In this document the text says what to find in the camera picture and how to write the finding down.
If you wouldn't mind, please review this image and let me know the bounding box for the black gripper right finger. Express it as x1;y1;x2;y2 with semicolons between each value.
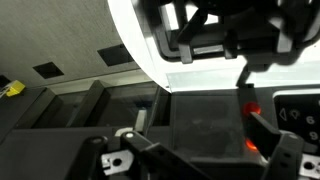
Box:
249;111;320;180

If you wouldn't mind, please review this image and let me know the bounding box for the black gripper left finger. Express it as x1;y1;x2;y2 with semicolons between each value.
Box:
65;130;215;180

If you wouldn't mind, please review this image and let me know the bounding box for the round orange stove button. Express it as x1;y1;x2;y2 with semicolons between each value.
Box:
244;137;260;152
242;101;262;117

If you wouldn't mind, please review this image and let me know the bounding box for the black number keypad panel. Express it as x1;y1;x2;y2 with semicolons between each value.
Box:
273;93;320;148

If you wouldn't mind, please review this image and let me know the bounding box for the dark glass oven door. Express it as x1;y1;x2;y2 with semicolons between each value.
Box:
169;94;247;160

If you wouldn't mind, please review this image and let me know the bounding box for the black framed glass cabinet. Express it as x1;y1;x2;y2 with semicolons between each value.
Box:
0;79;172;154

